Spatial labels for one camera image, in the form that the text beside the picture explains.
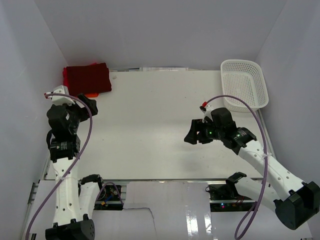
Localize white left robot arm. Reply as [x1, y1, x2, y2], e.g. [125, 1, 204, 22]
[45, 92, 102, 240]

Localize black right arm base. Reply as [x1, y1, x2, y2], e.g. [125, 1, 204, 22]
[205, 183, 255, 213]

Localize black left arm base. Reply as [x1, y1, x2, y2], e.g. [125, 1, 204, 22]
[94, 184, 127, 211]

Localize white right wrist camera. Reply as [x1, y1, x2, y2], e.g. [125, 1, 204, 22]
[199, 101, 214, 123]

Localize folded bright red t-shirt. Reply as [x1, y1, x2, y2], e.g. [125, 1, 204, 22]
[62, 67, 69, 88]

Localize white perforated plastic basket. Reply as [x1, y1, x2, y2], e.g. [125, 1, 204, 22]
[220, 59, 269, 112]

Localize dark red t-shirt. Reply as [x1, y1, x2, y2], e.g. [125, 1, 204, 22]
[66, 62, 112, 96]

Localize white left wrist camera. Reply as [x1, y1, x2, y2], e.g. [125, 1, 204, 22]
[44, 85, 75, 106]

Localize folded orange t-shirt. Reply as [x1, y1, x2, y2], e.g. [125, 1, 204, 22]
[85, 93, 99, 98]

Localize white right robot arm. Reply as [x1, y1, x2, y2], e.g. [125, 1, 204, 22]
[184, 105, 320, 230]

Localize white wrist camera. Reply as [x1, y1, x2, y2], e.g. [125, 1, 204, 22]
[44, 85, 75, 106]
[199, 101, 214, 123]

